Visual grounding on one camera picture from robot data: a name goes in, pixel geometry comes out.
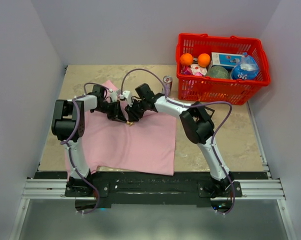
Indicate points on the red plastic shopping basket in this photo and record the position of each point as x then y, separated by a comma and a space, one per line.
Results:
220, 82

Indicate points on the aluminium rail frame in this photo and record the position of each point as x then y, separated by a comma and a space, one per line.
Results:
141, 206

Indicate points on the left orange fruit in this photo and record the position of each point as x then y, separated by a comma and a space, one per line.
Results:
186, 59

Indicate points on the orange fruit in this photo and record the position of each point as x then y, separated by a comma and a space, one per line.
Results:
204, 60
186, 59

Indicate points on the red soda can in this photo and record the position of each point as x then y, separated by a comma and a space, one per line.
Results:
167, 85

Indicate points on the green melon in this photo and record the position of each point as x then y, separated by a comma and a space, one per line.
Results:
218, 72

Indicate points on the white blue carton box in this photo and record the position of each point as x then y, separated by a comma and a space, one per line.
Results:
225, 60

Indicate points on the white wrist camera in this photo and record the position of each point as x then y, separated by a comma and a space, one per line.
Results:
113, 94
126, 96

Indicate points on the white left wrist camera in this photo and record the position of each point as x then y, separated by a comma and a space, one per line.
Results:
113, 94

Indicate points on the right orange fruit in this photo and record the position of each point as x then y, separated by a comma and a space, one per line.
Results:
204, 60

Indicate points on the pink garment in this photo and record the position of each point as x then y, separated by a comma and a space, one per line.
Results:
148, 146

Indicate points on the pink white snack packet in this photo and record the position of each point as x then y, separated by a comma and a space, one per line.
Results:
194, 70

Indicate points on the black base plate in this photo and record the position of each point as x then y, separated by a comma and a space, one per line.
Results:
135, 188

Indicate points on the small black square frame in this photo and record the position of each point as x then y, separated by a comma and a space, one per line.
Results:
210, 111

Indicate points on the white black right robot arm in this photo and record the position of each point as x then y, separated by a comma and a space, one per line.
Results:
197, 125

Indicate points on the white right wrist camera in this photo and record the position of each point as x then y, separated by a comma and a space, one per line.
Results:
126, 96

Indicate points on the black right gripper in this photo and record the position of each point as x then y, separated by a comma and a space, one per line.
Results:
133, 115

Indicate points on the blue plastic bag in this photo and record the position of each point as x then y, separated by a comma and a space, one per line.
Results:
246, 69

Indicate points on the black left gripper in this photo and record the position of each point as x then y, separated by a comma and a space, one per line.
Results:
117, 114

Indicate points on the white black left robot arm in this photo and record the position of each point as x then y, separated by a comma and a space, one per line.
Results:
68, 125

